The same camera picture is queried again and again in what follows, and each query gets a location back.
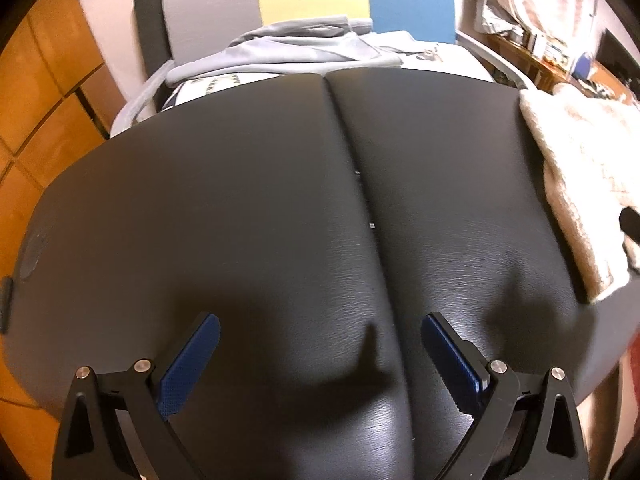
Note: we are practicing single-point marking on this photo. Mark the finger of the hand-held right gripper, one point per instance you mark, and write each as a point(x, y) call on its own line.
point(632, 225)

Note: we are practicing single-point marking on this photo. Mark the grey yellow blue chair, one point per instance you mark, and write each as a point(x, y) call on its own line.
point(410, 0)

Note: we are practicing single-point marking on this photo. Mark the black foam roll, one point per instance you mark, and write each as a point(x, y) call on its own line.
point(150, 25)

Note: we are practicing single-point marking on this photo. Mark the black monitor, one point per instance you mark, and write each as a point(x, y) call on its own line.
point(620, 55)

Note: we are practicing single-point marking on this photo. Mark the cluttered wooden shelf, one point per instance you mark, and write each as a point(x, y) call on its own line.
point(537, 55)

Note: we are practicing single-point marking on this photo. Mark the cream fluffy sweater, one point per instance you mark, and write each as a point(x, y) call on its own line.
point(585, 170)

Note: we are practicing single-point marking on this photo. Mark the grey hoodie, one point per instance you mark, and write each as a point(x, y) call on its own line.
point(300, 50)

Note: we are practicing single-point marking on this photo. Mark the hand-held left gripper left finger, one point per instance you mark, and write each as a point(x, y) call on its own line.
point(192, 360)

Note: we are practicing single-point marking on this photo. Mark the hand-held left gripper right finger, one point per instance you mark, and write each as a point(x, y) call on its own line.
point(452, 360)

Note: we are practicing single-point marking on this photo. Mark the white printed cloth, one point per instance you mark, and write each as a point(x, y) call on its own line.
point(450, 60)

